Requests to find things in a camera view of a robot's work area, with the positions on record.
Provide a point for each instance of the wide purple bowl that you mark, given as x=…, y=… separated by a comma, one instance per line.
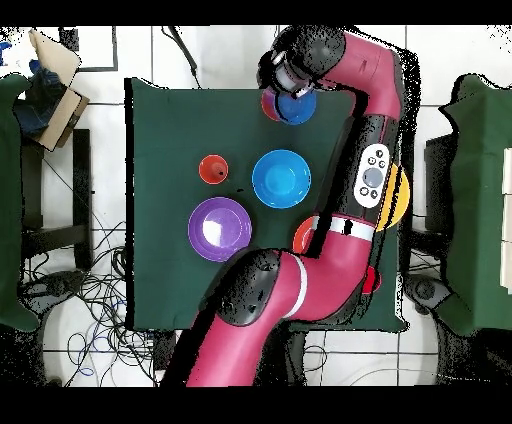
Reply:
x=220, y=230

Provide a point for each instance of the small orange bowl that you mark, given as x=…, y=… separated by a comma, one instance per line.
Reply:
x=267, y=112

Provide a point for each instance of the small dark blue bowl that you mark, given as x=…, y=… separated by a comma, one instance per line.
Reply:
x=298, y=110

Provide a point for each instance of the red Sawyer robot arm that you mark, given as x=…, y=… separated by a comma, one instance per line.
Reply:
x=332, y=272

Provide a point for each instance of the large blue bowl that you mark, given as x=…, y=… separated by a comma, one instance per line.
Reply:
x=281, y=178

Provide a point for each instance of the wide orange bowl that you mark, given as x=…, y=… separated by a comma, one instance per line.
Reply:
x=302, y=238

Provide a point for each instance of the orange cup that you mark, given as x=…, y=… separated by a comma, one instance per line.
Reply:
x=213, y=169

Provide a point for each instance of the dark green tablecloth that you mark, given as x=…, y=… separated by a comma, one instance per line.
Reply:
x=200, y=120

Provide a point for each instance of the red cup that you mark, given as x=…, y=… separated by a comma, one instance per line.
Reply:
x=372, y=280

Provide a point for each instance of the yellow bowl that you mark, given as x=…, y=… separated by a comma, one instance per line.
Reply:
x=400, y=196

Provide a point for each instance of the black power strip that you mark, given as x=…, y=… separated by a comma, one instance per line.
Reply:
x=164, y=352

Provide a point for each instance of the black tripod leg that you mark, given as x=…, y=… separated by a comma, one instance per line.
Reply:
x=182, y=46

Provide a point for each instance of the black chair base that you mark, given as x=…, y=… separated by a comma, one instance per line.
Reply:
x=426, y=290
x=52, y=286

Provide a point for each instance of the cardboard box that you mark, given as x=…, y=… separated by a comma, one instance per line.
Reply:
x=60, y=120

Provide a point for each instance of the green covered table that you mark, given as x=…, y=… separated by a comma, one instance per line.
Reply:
x=8, y=200
x=480, y=200

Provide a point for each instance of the blue cloth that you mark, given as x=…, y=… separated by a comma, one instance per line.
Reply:
x=38, y=104

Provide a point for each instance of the white boxes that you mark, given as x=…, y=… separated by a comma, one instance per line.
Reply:
x=507, y=220

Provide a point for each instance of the black stool frame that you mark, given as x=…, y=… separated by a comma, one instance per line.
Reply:
x=82, y=180

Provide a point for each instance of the black chair frame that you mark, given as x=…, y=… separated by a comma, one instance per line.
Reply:
x=438, y=180

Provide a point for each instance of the thin black frame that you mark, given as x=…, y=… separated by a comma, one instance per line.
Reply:
x=114, y=52

